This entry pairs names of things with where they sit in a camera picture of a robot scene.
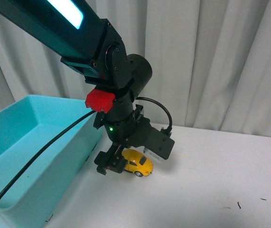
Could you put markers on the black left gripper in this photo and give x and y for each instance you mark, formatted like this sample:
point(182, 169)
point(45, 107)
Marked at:
point(119, 134)

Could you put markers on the yellow beetle toy car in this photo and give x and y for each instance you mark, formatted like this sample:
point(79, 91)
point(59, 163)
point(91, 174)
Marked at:
point(137, 163)

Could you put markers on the red clip on left arm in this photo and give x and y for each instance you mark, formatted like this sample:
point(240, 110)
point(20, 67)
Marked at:
point(100, 101)

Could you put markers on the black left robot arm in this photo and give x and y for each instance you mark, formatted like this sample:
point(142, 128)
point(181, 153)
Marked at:
point(92, 47)

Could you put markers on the turquoise plastic storage bin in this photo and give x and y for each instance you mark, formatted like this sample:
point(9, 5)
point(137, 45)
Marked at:
point(25, 128)

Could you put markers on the white pleated curtain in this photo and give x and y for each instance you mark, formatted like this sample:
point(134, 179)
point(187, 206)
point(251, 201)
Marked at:
point(211, 60)

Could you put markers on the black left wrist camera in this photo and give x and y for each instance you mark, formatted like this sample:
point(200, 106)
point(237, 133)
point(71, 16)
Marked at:
point(158, 145)

